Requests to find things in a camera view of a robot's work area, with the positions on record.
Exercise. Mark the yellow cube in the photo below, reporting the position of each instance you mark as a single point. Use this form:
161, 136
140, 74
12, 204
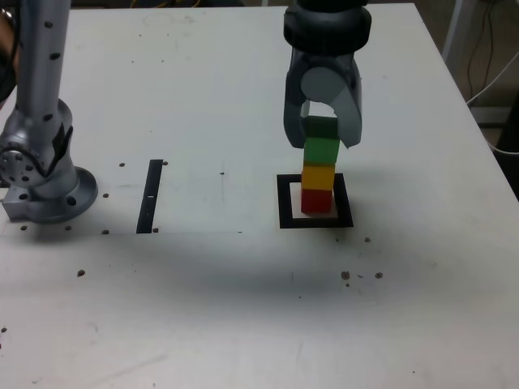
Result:
318, 178

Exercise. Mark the black tape strip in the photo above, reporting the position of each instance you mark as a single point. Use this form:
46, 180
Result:
149, 194

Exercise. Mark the person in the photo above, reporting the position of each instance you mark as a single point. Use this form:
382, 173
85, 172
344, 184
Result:
6, 36

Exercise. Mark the white metal post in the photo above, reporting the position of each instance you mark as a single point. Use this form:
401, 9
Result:
453, 28

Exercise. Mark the green cube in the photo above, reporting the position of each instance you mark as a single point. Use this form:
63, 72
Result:
320, 152

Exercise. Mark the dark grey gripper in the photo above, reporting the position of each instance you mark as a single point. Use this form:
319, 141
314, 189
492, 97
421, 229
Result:
324, 62

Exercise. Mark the black tape square outline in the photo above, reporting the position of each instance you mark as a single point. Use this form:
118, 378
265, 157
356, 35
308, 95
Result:
284, 202

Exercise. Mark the red cube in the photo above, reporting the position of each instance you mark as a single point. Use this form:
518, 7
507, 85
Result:
316, 201

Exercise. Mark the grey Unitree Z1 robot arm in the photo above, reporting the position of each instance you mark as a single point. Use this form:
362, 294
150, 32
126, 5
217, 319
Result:
40, 101

